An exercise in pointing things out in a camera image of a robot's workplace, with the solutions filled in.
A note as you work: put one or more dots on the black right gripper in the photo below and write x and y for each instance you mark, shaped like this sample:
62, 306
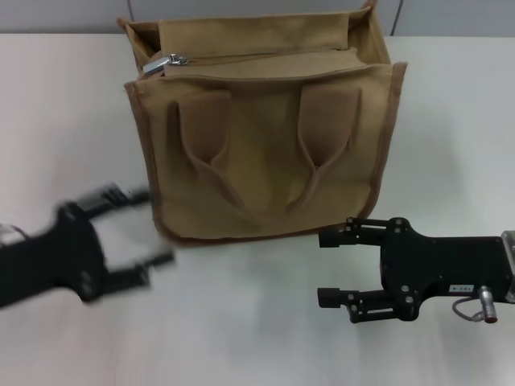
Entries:
434, 261

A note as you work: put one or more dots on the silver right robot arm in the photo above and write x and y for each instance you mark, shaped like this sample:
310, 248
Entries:
509, 265

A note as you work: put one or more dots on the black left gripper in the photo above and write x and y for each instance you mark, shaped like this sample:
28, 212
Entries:
60, 257

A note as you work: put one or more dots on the khaki canvas food bag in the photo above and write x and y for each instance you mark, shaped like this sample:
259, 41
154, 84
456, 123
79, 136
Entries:
265, 161

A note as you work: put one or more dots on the silver metal zipper pull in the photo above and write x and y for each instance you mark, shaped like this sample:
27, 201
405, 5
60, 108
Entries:
161, 64

